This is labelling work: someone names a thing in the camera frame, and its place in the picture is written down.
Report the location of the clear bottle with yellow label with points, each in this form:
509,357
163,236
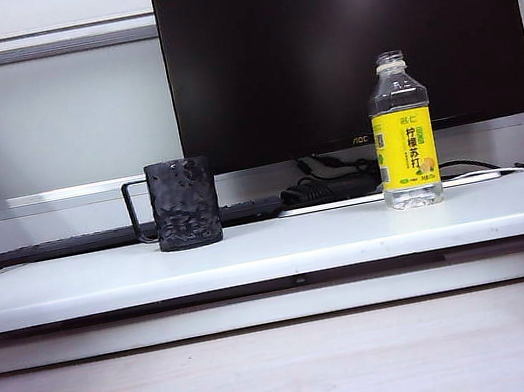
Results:
405,150

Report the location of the white raised platform board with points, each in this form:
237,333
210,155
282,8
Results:
271,250

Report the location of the black power adapter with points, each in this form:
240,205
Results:
322,190

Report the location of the black AOC computer monitor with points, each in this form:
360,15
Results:
292,48

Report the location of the black computer keyboard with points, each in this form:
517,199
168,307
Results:
67,245

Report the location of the silver flat base plate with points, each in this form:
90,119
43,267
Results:
334,203

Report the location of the grey aluminium partition frame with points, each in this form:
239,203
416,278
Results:
37,45

